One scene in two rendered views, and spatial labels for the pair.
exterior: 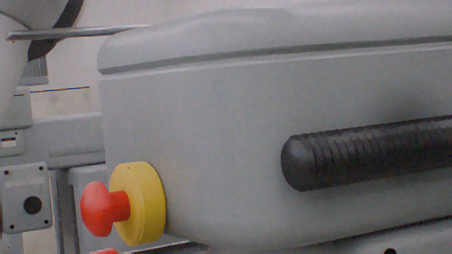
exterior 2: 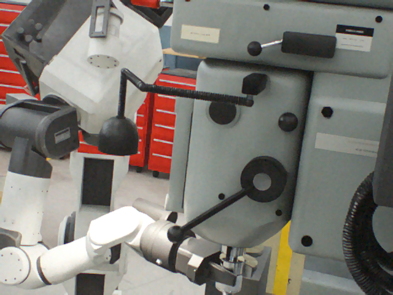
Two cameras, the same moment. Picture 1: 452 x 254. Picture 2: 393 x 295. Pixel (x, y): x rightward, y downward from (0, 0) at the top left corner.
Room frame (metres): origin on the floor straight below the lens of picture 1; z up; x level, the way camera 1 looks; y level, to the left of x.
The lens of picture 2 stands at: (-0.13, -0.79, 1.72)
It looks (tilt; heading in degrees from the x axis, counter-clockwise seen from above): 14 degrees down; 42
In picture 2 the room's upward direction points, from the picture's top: 6 degrees clockwise
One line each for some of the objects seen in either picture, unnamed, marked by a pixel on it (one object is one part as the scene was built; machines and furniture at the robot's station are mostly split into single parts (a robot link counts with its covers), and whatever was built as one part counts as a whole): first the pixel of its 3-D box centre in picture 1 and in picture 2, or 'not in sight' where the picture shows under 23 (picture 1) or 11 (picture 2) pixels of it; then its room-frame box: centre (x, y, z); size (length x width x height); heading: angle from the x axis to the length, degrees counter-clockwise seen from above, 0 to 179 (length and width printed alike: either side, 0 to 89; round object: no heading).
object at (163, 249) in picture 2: not in sight; (190, 255); (0.73, -0.04, 1.24); 0.13 x 0.12 x 0.10; 6
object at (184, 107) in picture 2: not in sight; (183, 153); (0.68, -0.04, 1.44); 0.04 x 0.04 x 0.21; 29
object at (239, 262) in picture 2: not in sight; (231, 259); (0.74, -0.13, 1.26); 0.05 x 0.05 x 0.01
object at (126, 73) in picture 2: not in sight; (134, 79); (0.56, -0.03, 1.58); 0.17 x 0.01 x 0.01; 59
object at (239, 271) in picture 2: not in sight; (229, 275); (0.74, -0.13, 1.23); 0.05 x 0.05 x 0.05
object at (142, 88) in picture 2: not in sight; (195, 94); (0.56, -0.16, 1.58); 0.17 x 0.01 x 0.01; 121
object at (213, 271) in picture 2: not in sight; (220, 276); (0.71, -0.13, 1.24); 0.06 x 0.02 x 0.03; 96
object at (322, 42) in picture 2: not in sight; (291, 46); (0.65, -0.25, 1.66); 0.12 x 0.04 x 0.04; 119
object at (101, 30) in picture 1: (146, 28); not in sight; (0.75, 0.06, 1.89); 0.24 x 0.04 x 0.01; 120
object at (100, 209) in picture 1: (106, 208); not in sight; (0.61, 0.09, 1.76); 0.04 x 0.03 x 0.04; 29
